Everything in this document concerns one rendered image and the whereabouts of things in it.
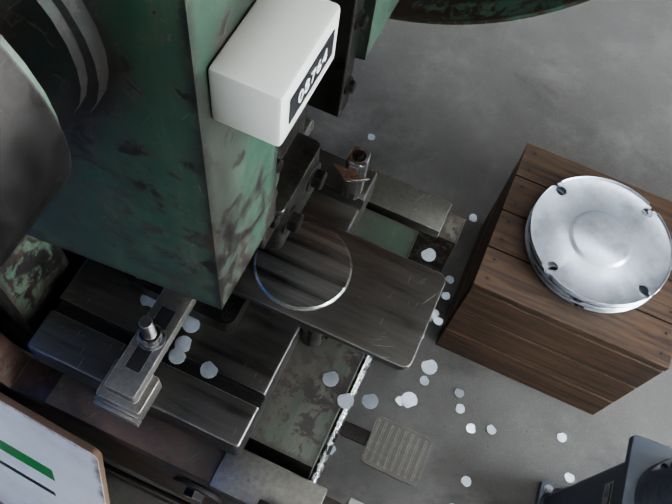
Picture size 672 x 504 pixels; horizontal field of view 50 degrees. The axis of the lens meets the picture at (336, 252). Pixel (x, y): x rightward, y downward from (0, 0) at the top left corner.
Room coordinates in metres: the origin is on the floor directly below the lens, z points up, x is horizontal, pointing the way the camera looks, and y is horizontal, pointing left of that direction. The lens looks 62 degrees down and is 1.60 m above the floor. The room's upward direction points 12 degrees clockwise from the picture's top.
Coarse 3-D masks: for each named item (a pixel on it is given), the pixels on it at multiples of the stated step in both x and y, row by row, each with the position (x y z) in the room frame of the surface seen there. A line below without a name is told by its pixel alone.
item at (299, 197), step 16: (304, 112) 0.47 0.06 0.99; (288, 144) 0.44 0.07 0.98; (304, 144) 0.44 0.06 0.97; (288, 160) 0.42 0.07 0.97; (304, 160) 0.42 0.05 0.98; (288, 176) 0.40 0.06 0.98; (304, 176) 0.41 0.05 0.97; (320, 176) 0.43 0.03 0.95; (288, 192) 0.38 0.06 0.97; (304, 192) 0.41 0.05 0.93; (288, 208) 0.37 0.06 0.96; (288, 224) 0.36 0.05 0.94; (272, 240) 0.36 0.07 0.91
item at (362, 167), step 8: (352, 152) 0.58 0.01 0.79; (360, 152) 0.57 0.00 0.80; (368, 152) 0.58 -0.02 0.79; (352, 160) 0.56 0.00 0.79; (360, 160) 0.56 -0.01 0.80; (368, 160) 0.57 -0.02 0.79; (360, 168) 0.55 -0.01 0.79; (344, 184) 0.56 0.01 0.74; (352, 184) 0.56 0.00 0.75; (360, 184) 0.56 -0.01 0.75; (344, 192) 0.56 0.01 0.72; (352, 192) 0.56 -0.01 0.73; (360, 192) 0.57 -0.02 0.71
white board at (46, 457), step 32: (0, 416) 0.19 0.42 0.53; (32, 416) 0.19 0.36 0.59; (0, 448) 0.17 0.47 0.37; (32, 448) 0.16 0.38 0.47; (64, 448) 0.16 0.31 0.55; (96, 448) 0.16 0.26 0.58; (0, 480) 0.14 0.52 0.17; (32, 480) 0.14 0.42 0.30; (64, 480) 0.13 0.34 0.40; (96, 480) 0.13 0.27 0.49
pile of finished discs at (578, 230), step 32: (544, 192) 0.86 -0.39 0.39; (576, 192) 0.88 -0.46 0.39; (608, 192) 0.90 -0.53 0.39; (544, 224) 0.79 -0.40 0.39; (576, 224) 0.80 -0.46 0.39; (608, 224) 0.82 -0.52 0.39; (640, 224) 0.84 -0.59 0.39; (544, 256) 0.72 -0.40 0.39; (576, 256) 0.73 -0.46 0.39; (608, 256) 0.74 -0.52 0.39; (640, 256) 0.76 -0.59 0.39; (576, 288) 0.66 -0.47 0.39; (608, 288) 0.68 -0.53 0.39; (640, 288) 0.70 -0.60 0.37
